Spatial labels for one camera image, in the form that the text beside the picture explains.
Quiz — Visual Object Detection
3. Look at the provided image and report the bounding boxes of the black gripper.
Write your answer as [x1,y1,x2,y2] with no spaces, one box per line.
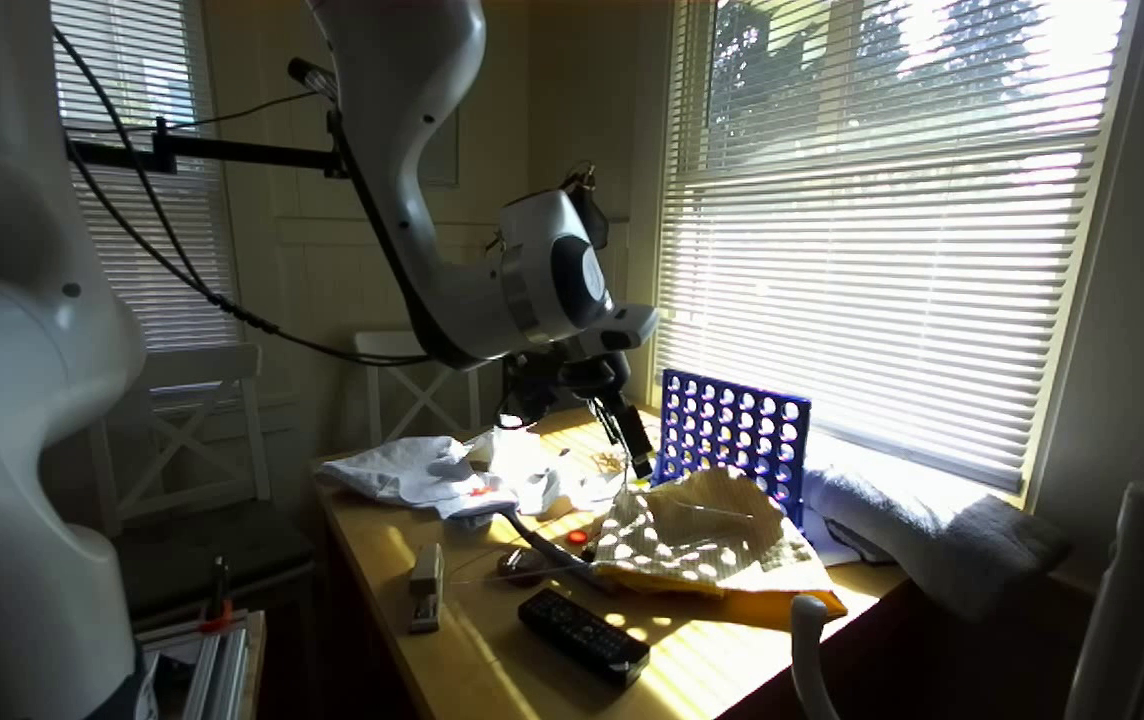
[506,351,651,481]

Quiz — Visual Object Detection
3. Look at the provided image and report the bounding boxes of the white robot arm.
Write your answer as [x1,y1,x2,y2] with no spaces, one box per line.
[0,0,651,720]

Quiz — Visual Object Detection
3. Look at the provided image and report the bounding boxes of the blue connect four grid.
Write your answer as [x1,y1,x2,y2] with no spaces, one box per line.
[651,368,814,522]

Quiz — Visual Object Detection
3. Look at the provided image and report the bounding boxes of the white crumpled cloth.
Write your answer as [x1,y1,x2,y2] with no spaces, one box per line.
[322,429,624,522]

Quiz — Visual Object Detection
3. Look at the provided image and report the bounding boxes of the black remote control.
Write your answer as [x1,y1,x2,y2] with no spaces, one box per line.
[517,587,649,689]

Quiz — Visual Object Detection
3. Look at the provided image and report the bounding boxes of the small stapler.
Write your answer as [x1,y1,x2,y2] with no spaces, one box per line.
[408,543,446,631]

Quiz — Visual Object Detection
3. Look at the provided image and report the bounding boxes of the white window blinds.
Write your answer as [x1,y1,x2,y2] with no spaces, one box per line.
[659,0,1136,493]

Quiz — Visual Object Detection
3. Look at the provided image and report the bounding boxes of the folded grey towel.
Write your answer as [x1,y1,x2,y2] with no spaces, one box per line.
[803,432,1067,622]

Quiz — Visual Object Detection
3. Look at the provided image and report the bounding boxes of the white wooden chair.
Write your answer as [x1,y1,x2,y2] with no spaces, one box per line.
[75,342,275,536]

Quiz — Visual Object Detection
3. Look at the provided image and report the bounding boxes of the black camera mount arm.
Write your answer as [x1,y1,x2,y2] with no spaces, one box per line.
[64,128,346,180]

